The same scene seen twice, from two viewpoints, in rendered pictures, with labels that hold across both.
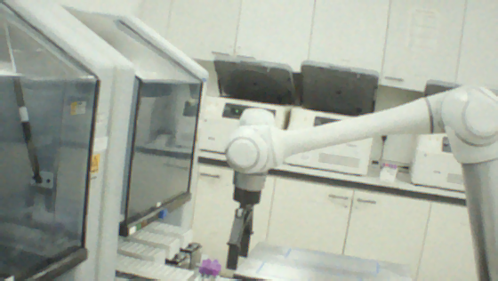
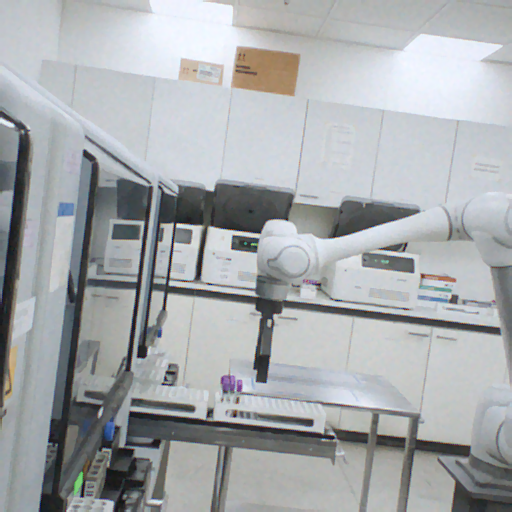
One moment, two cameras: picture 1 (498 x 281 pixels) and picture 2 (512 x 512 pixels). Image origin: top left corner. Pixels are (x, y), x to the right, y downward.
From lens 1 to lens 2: 0.48 m
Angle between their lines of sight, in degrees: 15
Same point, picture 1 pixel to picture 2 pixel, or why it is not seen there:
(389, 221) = (311, 338)
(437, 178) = (358, 293)
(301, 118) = (219, 237)
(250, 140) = (300, 248)
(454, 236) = (379, 352)
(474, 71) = (389, 186)
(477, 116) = not seen: outside the picture
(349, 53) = (262, 171)
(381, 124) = (401, 232)
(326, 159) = (245, 277)
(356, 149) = not seen: hidden behind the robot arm
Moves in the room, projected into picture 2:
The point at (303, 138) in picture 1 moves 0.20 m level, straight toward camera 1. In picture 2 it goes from (342, 246) to (370, 252)
